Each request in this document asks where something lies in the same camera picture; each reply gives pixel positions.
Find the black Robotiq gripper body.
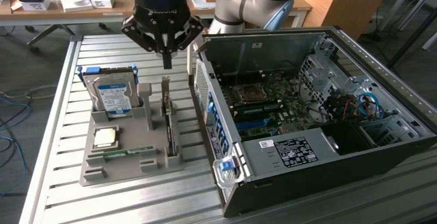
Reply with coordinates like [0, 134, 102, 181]
[130, 0, 196, 34]

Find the Nvidia graphics card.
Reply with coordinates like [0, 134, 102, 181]
[160, 77, 180, 157]

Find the white paper stack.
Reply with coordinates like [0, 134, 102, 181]
[188, 0, 216, 10]

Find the small white box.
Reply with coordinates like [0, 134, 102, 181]
[90, 0, 114, 9]

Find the white box with tape roll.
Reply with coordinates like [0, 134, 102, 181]
[60, 0, 94, 13]

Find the hard disk with blue caddy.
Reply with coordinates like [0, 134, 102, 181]
[76, 64, 138, 119]

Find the CPU socket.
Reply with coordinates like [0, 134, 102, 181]
[232, 84, 271, 102]

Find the wooden office desk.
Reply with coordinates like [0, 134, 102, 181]
[0, 0, 129, 34]
[124, 0, 314, 34]

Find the white box with black lid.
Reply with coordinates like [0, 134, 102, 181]
[16, 0, 52, 12]

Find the RAM stick with label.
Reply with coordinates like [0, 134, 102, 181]
[235, 103, 279, 115]

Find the grey printed parts rack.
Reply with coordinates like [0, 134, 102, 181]
[78, 82, 187, 187]

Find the blue expansion slot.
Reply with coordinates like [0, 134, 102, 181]
[236, 118, 272, 130]

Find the CPU chip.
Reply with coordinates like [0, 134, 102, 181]
[93, 129, 118, 147]

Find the green RAM stick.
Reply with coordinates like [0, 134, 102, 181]
[86, 146, 153, 158]

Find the wooden cabinet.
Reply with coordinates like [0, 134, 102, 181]
[291, 0, 396, 40]

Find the grey power supply unit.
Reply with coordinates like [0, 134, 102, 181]
[235, 128, 342, 177]

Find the black metal pole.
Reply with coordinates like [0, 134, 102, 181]
[387, 4, 437, 69]

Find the open black PC case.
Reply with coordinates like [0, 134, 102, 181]
[185, 26, 437, 218]

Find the blue disk wire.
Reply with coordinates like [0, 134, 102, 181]
[354, 93, 383, 122]

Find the blue floor cable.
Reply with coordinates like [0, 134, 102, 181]
[0, 98, 33, 196]

